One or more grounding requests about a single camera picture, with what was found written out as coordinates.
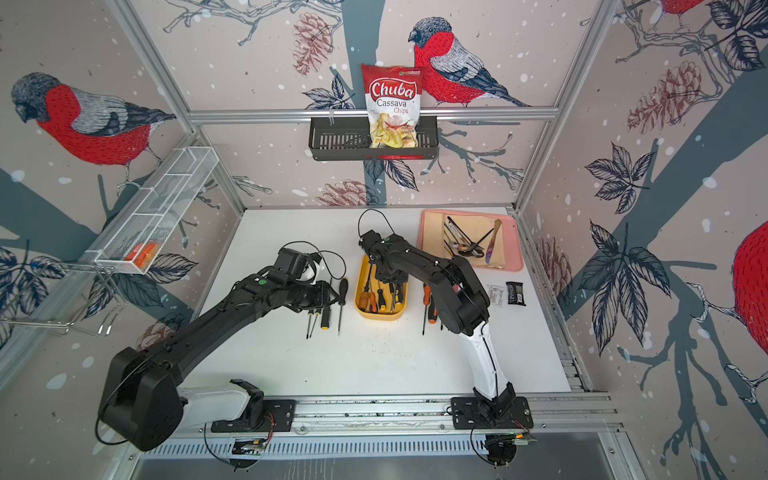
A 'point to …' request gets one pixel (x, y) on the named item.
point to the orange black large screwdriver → (426, 301)
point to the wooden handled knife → (497, 223)
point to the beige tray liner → (479, 238)
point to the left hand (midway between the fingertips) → (340, 292)
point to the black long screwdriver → (344, 284)
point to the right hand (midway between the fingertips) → (391, 275)
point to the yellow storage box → (366, 281)
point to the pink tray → (512, 240)
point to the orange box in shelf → (142, 254)
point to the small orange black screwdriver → (432, 311)
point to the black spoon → (461, 250)
